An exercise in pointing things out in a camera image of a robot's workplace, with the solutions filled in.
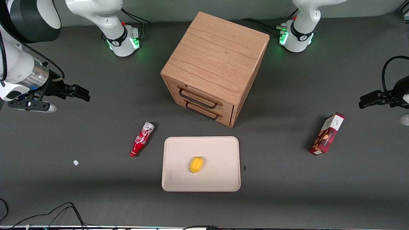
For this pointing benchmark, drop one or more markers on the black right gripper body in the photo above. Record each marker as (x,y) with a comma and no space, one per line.
(52,88)

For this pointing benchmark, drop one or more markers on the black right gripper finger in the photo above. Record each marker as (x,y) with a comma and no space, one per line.
(81,89)
(82,97)

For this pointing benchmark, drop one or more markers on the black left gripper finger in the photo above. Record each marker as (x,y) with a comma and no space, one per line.
(370,94)
(370,104)

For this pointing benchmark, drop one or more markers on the red coke bottle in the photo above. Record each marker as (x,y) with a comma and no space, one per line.
(140,140)

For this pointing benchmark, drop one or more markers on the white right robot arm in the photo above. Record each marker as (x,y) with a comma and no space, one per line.
(19,64)

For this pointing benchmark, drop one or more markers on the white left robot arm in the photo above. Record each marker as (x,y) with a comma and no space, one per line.
(300,32)

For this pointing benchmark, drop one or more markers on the beige plastic tray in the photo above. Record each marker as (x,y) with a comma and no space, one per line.
(220,179)

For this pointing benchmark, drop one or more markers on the red cookie box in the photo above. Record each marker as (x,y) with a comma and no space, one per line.
(327,134)

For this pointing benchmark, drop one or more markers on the yellow lemon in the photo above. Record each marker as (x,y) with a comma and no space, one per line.
(196,164)

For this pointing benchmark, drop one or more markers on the wooden drawer cabinet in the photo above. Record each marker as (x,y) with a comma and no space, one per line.
(217,54)

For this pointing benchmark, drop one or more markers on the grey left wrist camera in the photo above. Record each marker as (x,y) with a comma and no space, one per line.
(405,119)

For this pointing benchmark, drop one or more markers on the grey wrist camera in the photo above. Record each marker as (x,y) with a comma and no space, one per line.
(405,119)
(32,105)

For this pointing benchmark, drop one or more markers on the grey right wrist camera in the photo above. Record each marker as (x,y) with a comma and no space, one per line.
(32,105)

